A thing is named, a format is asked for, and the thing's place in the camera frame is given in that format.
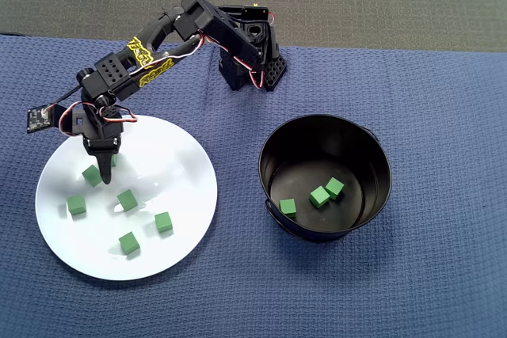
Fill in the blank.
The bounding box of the bare wrist camera circuit board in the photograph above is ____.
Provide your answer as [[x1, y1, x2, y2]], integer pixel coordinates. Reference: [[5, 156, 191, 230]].
[[26, 104, 60, 135]]

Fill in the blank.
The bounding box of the black round metal bucket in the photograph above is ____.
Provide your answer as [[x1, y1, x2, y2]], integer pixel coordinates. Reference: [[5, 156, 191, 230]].
[[257, 114, 393, 242]]

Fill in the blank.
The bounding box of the blue woven tablecloth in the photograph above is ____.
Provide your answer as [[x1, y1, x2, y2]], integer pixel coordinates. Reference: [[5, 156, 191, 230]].
[[0, 32, 507, 338]]

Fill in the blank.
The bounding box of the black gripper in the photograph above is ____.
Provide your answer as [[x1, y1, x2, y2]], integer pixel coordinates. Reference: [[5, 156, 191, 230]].
[[64, 102, 124, 186]]

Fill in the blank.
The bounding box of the red white servo wire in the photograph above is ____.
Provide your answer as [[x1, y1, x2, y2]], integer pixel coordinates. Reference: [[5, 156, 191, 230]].
[[58, 100, 139, 137]]

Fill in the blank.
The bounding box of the white round plate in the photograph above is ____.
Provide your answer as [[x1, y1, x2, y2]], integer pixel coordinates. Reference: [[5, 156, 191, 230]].
[[34, 115, 219, 282]]

